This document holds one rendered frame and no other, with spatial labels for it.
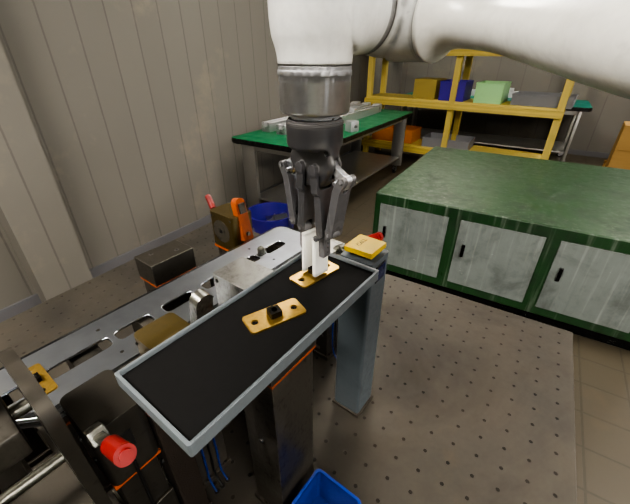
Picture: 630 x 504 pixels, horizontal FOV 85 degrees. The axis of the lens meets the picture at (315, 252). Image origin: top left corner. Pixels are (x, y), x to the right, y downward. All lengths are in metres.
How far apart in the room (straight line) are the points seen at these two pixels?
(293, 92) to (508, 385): 0.94
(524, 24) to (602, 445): 1.92
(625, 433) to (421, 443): 1.42
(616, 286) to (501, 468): 1.64
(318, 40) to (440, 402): 0.86
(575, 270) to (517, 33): 2.05
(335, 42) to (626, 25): 0.25
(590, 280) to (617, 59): 2.15
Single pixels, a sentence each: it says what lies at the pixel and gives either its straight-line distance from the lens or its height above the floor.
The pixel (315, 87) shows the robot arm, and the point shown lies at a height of 1.44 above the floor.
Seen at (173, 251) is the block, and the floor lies 1.03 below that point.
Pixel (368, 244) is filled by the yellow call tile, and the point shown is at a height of 1.16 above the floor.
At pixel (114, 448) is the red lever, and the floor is 1.15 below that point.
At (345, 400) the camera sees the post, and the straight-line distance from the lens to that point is 0.93.
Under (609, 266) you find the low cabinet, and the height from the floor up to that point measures 0.51.
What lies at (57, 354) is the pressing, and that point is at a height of 1.00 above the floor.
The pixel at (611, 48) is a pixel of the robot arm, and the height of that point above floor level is 1.48.
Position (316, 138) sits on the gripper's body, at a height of 1.38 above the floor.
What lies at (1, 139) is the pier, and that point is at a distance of 2.56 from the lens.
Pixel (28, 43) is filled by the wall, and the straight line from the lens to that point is 2.78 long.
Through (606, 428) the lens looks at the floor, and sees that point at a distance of 2.20.
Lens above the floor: 1.48
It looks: 30 degrees down
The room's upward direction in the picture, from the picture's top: straight up
